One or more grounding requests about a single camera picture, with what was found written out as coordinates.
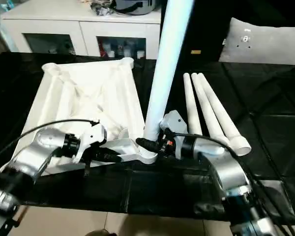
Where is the dark bag on cabinet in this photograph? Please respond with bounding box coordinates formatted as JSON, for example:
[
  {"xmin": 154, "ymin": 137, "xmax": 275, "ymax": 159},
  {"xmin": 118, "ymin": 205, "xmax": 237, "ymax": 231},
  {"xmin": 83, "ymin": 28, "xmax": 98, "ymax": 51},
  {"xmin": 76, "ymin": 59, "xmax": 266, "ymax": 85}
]
[{"xmin": 113, "ymin": 0, "xmax": 163, "ymax": 16}]

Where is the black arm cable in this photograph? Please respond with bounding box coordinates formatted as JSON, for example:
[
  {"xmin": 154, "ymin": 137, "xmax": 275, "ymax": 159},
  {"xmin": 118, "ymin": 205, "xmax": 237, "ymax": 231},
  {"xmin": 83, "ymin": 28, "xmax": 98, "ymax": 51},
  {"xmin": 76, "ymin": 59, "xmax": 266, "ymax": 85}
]
[
  {"xmin": 0, "ymin": 119, "xmax": 99, "ymax": 168},
  {"xmin": 172, "ymin": 132, "xmax": 295, "ymax": 236}
]

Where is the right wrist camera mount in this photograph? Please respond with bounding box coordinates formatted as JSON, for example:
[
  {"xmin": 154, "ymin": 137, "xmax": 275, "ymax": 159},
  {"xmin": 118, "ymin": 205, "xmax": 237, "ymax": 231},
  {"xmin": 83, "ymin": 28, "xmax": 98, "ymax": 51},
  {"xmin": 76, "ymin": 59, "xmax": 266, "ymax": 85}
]
[{"xmin": 159, "ymin": 110, "xmax": 187, "ymax": 160}]

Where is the white plastic table leg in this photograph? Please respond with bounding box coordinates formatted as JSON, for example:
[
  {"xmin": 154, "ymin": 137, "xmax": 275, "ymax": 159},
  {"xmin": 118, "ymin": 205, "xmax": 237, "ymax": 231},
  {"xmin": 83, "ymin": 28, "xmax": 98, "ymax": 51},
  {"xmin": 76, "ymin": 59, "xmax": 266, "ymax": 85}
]
[
  {"xmin": 197, "ymin": 72, "xmax": 251, "ymax": 157},
  {"xmin": 137, "ymin": 0, "xmax": 196, "ymax": 164},
  {"xmin": 190, "ymin": 72, "xmax": 231, "ymax": 146},
  {"xmin": 182, "ymin": 72, "xmax": 203, "ymax": 135}
]

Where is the white cabinet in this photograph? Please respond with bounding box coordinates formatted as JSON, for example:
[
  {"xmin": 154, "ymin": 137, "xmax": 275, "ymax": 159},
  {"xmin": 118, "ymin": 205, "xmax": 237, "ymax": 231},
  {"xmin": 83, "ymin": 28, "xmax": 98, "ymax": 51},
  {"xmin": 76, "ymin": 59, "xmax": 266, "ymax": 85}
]
[{"xmin": 1, "ymin": 7, "xmax": 162, "ymax": 59}]

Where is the dark robot left foot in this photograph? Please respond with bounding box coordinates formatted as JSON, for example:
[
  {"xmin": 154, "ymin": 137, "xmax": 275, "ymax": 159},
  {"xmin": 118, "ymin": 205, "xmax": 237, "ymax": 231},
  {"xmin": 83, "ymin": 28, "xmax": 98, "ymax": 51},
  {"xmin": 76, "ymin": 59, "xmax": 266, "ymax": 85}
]
[{"xmin": 87, "ymin": 228, "xmax": 118, "ymax": 236}]

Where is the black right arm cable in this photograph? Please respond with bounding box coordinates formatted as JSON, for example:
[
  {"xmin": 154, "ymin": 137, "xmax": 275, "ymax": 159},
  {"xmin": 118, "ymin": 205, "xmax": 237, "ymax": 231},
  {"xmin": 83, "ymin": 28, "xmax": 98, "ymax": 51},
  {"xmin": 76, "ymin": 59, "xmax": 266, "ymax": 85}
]
[{"xmin": 172, "ymin": 132, "xmax": 295, "ymax": 236}]

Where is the dark clutter pile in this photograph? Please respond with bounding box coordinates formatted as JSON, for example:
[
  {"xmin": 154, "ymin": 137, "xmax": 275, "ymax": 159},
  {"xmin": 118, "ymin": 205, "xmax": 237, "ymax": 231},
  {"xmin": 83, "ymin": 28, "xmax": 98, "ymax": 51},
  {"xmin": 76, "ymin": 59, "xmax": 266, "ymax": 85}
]
[{"xmin": 89, "ymin": 0, "xmax": 115, "ymax": 17}]

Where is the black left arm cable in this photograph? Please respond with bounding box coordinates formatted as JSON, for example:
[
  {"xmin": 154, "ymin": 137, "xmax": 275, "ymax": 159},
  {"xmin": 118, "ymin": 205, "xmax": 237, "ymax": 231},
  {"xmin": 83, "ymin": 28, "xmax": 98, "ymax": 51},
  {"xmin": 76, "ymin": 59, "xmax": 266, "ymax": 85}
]
[{"xmin": 0, "ymin": 119, "xmax": 99, "ymax": 168}]

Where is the grey cushion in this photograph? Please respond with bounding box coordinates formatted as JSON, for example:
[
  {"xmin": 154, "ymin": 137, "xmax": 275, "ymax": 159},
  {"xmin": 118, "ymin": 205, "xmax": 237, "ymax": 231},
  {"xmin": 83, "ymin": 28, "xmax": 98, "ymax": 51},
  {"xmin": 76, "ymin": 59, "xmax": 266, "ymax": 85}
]
[{"xmin": 218, "ymin": 17, "xmax": 295, "ymax": 66}]

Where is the black mat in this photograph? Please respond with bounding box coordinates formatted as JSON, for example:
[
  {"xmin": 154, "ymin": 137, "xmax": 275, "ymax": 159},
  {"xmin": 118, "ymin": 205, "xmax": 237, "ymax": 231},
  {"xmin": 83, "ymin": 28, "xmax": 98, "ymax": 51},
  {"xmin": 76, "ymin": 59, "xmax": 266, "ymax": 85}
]
[{"xmin": 0, "ymin": 51, "xmax": 295, "ymax": 226}]

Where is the black cabinet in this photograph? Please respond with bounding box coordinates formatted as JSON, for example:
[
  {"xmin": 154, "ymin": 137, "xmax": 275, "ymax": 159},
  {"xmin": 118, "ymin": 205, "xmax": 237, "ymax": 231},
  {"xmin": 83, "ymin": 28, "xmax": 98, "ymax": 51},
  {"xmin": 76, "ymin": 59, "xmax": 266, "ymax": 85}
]
[{"xmin": 159, "ymin": 0, "xmax": 233, "ymax": 62}]

